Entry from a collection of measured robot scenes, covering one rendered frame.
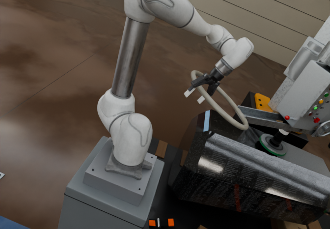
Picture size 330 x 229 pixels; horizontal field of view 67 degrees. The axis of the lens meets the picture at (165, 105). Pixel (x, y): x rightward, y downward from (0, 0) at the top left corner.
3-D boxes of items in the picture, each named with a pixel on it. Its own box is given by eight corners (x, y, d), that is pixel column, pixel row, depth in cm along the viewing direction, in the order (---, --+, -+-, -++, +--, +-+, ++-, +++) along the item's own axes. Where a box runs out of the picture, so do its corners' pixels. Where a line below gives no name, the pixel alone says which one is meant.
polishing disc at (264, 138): (261, 130, 206) (261, 129, 205) (285, 143, 203) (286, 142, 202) (260, 145, 188) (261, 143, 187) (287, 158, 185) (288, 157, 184)
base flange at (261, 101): (254, 94, 292) (256, 91, 290) (292, 111, 291) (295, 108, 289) (257, 115, 251) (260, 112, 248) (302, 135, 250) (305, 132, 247)
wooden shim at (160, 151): (159, 140, 282) (159, 139, 281) (167, 144, 282) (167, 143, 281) (154, 155, 261) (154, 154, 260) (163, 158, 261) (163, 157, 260)
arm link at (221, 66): (236, 71, 133) (228, 79, 135) (227, 62, 138) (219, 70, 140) (228, 65, 126) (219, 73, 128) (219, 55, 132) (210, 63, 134)
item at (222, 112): (226, 96, 188) (229, 93, 187) (258, 142, 150) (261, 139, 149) (181, 61, 163) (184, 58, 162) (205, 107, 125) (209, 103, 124)
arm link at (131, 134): (121, 170, 113) (133, 133, 102) (105, 143, 124) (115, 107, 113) (150, 162, 123) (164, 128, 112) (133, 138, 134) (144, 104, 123)
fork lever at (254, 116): (302, 122, 201) (306, 117, 199) (318, 138, 186) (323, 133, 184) (232, 107, 176) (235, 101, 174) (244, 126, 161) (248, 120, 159)
